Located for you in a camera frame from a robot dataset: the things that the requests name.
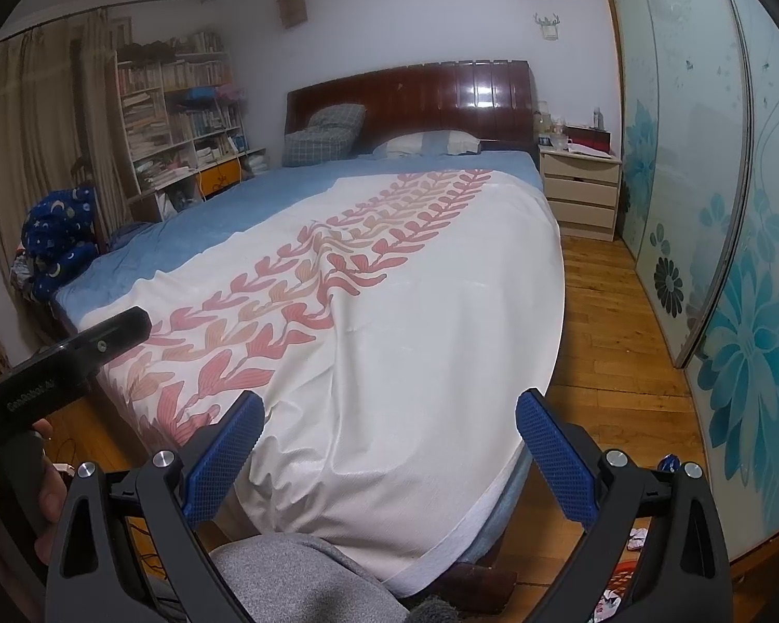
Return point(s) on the floral sliding wardrobe doors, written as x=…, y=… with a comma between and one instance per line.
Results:
x=740, y=207

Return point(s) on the orange storage box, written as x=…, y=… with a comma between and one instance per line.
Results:
x=219, y=178

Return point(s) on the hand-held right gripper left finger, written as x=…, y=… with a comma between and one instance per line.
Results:
x=227, y=461

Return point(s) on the light blue white pillow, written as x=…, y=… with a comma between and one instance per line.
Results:
x=428, y=143

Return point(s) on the dark brown bed frame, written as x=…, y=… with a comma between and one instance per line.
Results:
x=483, y=587

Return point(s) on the person's left hand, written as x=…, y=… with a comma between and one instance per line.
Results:
x=52, y=506

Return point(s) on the beige nightstand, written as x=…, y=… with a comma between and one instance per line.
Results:
x=581, y=191

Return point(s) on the person's grey fleece clothing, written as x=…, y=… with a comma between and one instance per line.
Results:
x=311, y=584

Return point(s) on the red box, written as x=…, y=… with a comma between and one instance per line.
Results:
x=591, y=139

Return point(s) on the white crumpled paper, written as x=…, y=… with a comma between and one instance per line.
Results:
x=637, y=538

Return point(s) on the red plastic basket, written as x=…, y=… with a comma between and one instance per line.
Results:
x=617, y=587

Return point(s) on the blue bed sheet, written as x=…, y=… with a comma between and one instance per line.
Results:
x=234, y=207

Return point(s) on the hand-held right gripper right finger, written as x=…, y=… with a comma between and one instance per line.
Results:
x=552, y=461

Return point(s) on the small bottle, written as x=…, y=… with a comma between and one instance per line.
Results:
x=598, y=118

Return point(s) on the blue drink can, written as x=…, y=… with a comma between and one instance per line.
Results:
x=670, y=464

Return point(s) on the beige curtain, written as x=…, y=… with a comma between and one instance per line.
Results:
x=32, y=143

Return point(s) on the grey plaid pillow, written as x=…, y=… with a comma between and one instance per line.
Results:
x=321, y=133

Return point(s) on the blue starry cloth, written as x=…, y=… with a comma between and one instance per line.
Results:
x=55, y=233

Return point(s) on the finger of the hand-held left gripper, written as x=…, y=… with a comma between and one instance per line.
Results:
x=120, y=334

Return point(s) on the brown wall hanging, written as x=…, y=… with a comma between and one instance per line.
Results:
x=291, y=6

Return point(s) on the deer wall hook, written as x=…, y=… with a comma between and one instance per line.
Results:
x=548, y=26

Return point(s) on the white bookshelf with books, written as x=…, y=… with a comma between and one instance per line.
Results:
x=169, y=117

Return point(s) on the dark wooden headboard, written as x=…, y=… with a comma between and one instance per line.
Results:
x=415, y=97

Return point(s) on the white leaf-print blanket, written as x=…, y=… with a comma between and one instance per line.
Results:
x=396, y=337

